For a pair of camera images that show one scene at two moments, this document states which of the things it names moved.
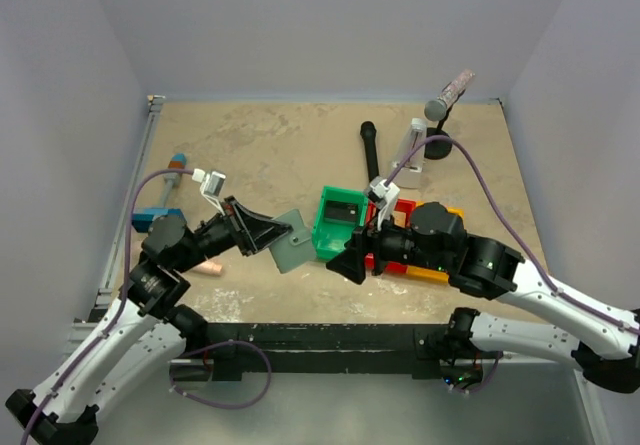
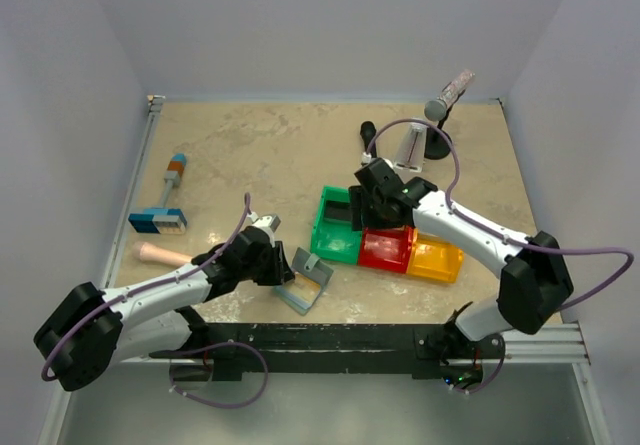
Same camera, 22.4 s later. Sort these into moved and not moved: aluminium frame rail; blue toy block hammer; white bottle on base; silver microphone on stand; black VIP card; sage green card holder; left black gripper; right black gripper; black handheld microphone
Moved: sage green card holder; left black gripper; right black gripper
Not moved: white bottle on base; aluminium frame rail; blue toy block hammer; silver microphone on stand; black handheld microphone; black VIP card
